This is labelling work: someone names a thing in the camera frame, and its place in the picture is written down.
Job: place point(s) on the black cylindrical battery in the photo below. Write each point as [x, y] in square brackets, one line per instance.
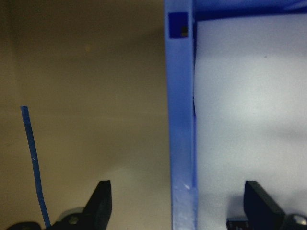
[236, 224]

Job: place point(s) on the white foam pad under batteries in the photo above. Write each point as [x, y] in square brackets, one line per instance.
[251, 95]

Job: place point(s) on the blue bin with batteries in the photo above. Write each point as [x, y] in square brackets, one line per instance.
[180, 95]

